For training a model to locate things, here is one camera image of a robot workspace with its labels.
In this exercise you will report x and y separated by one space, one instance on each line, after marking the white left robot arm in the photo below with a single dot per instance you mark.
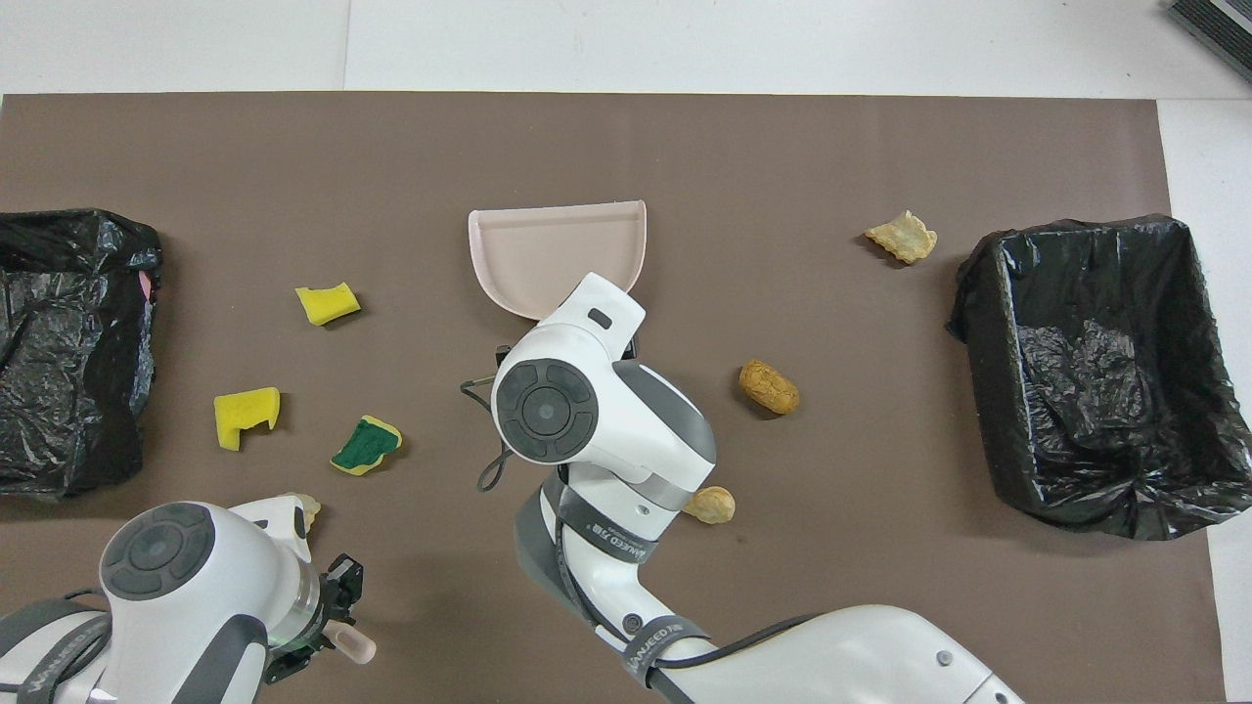
196 596

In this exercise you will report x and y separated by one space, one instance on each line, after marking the black bag lined bin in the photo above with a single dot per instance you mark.
1056 411

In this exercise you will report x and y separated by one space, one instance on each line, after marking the beige plastic dustpan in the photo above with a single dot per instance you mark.
548 254

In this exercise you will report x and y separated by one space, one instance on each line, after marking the grey ribbed device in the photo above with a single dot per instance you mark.
1218 24

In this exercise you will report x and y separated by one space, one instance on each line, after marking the pale yellow foam lump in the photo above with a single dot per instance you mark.
714 506

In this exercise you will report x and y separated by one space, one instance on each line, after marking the small yellow sponge piece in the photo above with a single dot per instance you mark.
328 305

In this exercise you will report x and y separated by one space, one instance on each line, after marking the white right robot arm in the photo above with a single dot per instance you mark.
626 430

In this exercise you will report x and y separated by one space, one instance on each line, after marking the green and yellow sponge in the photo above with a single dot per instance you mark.
364 447

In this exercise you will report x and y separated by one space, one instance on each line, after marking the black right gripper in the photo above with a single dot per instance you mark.
630 350

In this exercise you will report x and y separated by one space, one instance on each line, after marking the tan crinkled foam scrap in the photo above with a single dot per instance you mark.
905 238

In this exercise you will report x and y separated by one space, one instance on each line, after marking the beige hand brush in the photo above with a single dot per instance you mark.
352 642

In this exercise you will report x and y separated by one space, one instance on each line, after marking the black bag bin, pink patch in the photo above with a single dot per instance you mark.
78 430

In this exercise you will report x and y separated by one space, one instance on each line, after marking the brown cork-like foam lump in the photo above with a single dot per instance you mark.
769 387

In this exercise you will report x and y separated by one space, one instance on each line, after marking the brown table mat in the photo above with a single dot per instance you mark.
685 147

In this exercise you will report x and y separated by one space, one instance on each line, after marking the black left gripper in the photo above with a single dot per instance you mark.
344 587

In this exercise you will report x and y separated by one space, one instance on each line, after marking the pale beige foam chunk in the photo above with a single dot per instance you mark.
310 508

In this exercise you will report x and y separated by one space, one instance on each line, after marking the notched yellow sponge piece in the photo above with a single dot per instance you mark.
240 411

